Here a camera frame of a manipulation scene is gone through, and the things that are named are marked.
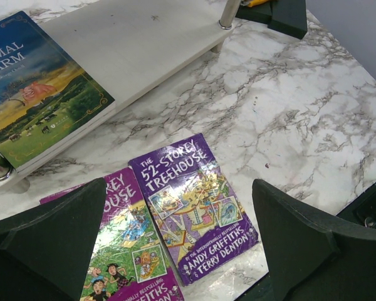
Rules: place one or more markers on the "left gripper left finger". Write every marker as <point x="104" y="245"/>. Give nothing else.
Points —
<point x="45" y="251"/>

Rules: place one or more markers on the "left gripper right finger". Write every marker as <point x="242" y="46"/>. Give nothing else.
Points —
<point x="311" y="254"/>

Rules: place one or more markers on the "purple 52-Storey Treehouse book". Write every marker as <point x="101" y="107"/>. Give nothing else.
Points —
<point x="198" y="215"/>

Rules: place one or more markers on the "Animal Farm book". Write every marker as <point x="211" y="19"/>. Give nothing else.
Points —
<point x="46" y="97"/>

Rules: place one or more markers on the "purple green treehouse book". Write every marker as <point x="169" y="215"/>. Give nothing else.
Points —
<point x="128" y="261"/>

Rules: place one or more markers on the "white two-tier shelf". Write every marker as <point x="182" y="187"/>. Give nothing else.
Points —
<point x="129" y="48"/>

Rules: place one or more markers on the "small black mat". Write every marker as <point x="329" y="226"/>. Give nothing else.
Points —
<point x="289" y="17"/>

